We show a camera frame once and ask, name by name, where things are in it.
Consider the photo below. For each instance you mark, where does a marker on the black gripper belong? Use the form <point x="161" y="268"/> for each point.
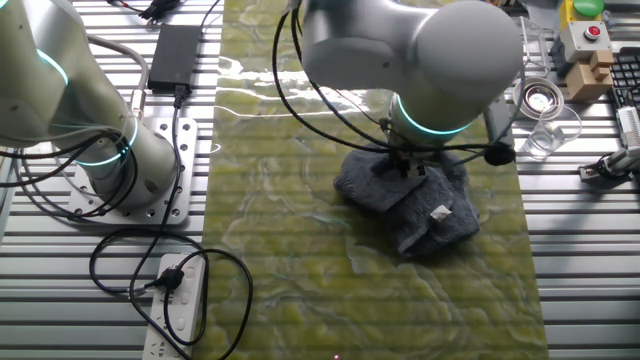
<point x="407" y="159"/>

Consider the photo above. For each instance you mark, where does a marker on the dark grey cloth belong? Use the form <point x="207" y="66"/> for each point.
<point x="430" y="230"/>

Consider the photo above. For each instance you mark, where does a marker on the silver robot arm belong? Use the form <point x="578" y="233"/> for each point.
<point x="450" y="60"/>

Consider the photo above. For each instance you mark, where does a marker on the clear plastic cup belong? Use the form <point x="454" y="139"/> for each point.
<point x="542" y="140"/>

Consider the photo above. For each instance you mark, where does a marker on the green marble pattern mat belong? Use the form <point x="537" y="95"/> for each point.
<point x="280" y="280"/>

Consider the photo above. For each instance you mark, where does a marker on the clear plastic container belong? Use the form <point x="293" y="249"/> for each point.
<point x="535" y="45"/>

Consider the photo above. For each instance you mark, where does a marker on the wooden block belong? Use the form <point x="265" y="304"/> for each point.
<point x="587" y="82"/>

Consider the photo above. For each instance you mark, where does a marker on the grey box with red button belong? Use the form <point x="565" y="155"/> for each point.
<point x="575" y="45"/>

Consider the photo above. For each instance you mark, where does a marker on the white ribbed device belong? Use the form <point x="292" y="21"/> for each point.
<point x="629" y="127"/>

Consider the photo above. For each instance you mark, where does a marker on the yellow box with green button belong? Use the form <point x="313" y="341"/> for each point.
<point x="570" y="15"/>

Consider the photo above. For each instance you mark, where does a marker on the black keyboard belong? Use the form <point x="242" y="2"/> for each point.
<point x="627" y="75"/>

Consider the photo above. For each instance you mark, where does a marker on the white power strip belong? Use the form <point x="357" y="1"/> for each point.
<point x="185" y="300"/>

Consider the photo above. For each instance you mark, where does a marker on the black power adapter brick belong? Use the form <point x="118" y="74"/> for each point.
<point x="175" y="57"/>

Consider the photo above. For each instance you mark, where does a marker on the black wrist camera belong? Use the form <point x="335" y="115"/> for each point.
<point x="500" y="154"/>

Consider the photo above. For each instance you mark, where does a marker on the small silver camera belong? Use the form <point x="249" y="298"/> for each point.
<point x="617" y="161"/>

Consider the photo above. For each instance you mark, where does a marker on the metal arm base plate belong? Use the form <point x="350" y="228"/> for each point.
<point x="175" y="150"/>

